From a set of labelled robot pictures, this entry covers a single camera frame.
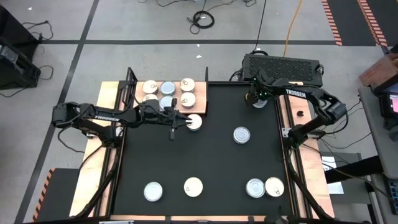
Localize coiled black cable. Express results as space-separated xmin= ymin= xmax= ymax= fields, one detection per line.
xmin=186 ymin=10 xmax=216 ymax=35

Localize black perforated computer case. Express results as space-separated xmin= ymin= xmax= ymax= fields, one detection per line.
xmin=241 ymin=53 xmax=324 ymax=100

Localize black table mat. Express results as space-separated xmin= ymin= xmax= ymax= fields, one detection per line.
xmin=111 ymin=81 xmax=295 ymax=217

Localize tablet with pink screen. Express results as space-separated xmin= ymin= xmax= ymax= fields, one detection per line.
xmin=377 ymin=88 xmax=398 ymax=121

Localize black equipment case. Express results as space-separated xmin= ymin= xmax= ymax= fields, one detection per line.
xmin=0 ymin=35 xmax=42 ymax=91

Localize yellow cable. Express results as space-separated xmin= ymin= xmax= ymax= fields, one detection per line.
xmin=282 ymin=0 xmax=304 ymax=58

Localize long black cable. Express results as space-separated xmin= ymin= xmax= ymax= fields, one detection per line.
xmin=250 ymin=0 xmax=268 ymax=54

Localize black mat orange stripes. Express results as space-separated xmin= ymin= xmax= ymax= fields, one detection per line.
xmin=32 ymin=167 xmax=81 ymax=223
xmin=322 ymin=0 xmax=398 ymax=47

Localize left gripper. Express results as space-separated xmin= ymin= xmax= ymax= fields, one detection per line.
xmin=136 ymin=103 xmax=193 ymax=141

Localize black cabinet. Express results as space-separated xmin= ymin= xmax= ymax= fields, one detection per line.
xmin=0 ymin=4 xmax=41 ymax=47

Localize wooden shelf board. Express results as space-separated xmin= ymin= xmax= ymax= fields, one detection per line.
xmin=132 ymin=81 xmax=208 ymax=114

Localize tuna can green label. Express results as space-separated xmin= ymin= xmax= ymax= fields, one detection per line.
xmin=159 ymin=80 xmax=177 ymax=96
xmin=252 ymin=98 xmax=269 ymax=110
xmin=143 ymin=181 xmax=164 ymax=202
xmin=158 ymin=95 xmax=175 ymax=110
xmin=233 ymin=126 xmax=251 ymax=145
xmin=245 ymin=177 xmax=266 ymax=199

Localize black metal beam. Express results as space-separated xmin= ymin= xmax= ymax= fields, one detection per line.
xmin=325 ymin=155 xmax=383 ymax=184

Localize gray side table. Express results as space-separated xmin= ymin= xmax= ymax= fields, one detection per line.
xmin=357 ymin=85 xmax=398 ymax=181

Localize salmon can blue label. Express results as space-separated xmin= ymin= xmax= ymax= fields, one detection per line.
xmin=142 ymin=79 xmax=159 ymax=95
xmin=179 ymin=91 xmax=197 ymax=110
xmin=185 ymin=113 xmax=203 ymax=131
xmin=183 ymin=176 xmax=204 ymax=198
xmin=142 ymin=93 xmax=159 ymax=105
xmin=180 ymin=77 xmax=197 ymax=93
xmin=264 ymin=176 xmax=285 ymax=198

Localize cardboard box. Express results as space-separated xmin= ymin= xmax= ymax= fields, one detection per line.
xmin=359 ymin=52 xmax=398 ymax=88

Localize white paper sheet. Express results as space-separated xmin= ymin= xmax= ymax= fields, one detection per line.
xmin=322 ymin=155 xmax=345 ymax=195

